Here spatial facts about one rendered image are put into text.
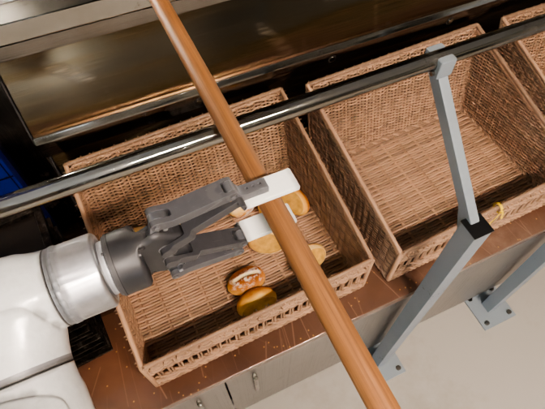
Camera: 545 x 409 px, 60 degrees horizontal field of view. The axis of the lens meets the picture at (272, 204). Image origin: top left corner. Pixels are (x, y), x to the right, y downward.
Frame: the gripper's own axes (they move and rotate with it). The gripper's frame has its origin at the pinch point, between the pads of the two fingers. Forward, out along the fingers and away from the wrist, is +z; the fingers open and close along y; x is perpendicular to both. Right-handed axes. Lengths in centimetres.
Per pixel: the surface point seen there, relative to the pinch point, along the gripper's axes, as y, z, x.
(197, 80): -0.6, -1.2, -23.7
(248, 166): -0.8, -0.6, -6.0
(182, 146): 2.7, -6.9, -15.7
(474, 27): 35, 85, -50
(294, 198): 55, 21, -31
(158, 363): 48, -24, -3
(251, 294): 54, 0, -11
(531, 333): 120, 94, 20
